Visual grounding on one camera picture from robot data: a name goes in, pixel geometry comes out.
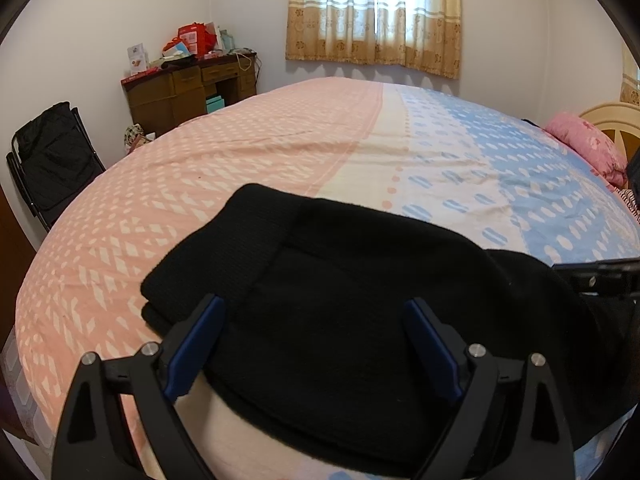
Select cream wooden headboard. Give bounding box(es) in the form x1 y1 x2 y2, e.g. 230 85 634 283
579 101 640 161

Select red gift bag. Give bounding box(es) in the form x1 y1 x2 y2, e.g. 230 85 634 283
178 22 221 58

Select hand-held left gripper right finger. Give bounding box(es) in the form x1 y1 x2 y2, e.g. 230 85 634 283
402 297 576 480

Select brown wooden wardrobe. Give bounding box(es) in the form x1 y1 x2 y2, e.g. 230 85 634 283
0 187 41 348

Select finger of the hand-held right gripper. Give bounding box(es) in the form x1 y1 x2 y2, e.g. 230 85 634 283
552 257 640 303

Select brown wooden desk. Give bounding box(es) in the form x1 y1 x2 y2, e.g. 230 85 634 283
120 52 259 138

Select pink and blue patterned bed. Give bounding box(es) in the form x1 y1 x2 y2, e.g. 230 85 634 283
15 76 640 480

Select pink floral pillow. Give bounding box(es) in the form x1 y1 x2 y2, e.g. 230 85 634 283
544 111 630 186

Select striped pillow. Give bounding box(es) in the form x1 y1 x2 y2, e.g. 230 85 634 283
617 187 640 223

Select yellow patterned window curtain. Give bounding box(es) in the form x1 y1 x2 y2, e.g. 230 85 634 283
285 0 462 80
620 40 640 107

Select black pants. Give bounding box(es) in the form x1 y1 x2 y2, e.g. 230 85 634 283
140 183 640 478

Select floral shopping bag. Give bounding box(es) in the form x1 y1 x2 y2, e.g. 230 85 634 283
124 125 157 156

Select white printed box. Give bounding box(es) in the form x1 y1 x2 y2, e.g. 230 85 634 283
127 43 150 73

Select red and blue box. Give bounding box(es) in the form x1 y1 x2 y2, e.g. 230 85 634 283
161 37 193 59

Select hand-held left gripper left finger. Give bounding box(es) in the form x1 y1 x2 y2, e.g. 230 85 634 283
51 294 226 480

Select black folding chair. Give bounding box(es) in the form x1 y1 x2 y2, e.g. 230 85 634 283
6 101 107 233

